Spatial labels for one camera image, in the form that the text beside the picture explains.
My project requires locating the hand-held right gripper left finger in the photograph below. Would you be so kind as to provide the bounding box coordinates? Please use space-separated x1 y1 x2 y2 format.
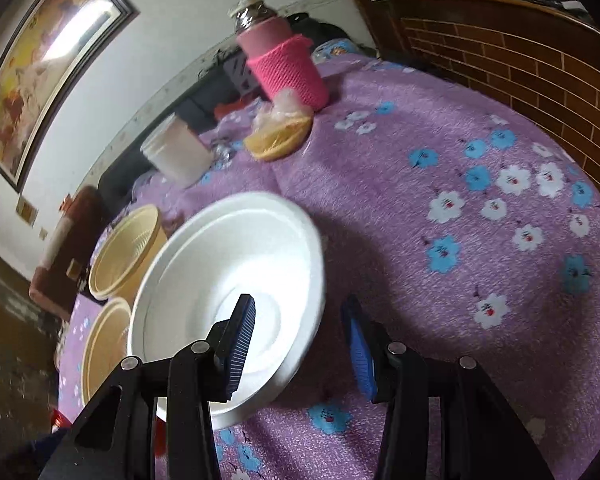
37 294 257 480

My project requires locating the white plastic jar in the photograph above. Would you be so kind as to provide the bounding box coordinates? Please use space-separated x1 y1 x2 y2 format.
140 114 216 188

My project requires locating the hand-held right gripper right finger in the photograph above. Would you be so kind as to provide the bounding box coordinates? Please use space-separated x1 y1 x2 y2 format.
341 295 556 480

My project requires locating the yellow framed wall notice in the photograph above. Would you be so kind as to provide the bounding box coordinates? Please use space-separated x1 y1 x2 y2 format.
16 197 39 229

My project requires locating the brown armchair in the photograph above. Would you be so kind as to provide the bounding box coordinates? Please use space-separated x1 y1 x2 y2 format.
29 185 113 318

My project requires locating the grey perforated metal stand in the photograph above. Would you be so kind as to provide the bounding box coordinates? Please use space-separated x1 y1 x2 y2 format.
224 54 257 97

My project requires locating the bottle in pink knitted sleeve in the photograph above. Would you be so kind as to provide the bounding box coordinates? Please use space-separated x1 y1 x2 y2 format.
229 0 330 112

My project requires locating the cream plastic bowl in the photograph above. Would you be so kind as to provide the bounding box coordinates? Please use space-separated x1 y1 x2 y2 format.
81 297 133 406
88 205 170 302

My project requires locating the black leather sofa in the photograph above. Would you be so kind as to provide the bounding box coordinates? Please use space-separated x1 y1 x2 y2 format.
97 10 361 201

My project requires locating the white foam bowl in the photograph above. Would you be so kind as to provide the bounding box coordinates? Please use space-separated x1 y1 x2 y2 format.
127 191 327 431

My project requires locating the clear plastic bag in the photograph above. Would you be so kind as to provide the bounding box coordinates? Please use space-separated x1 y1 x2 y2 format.
252 87 315 127

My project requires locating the yellow item in plastic bag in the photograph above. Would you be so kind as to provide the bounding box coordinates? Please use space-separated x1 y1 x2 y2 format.
243 112 313 162

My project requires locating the framed painting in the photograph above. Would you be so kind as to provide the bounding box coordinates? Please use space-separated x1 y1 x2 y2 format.
0 0 140 193

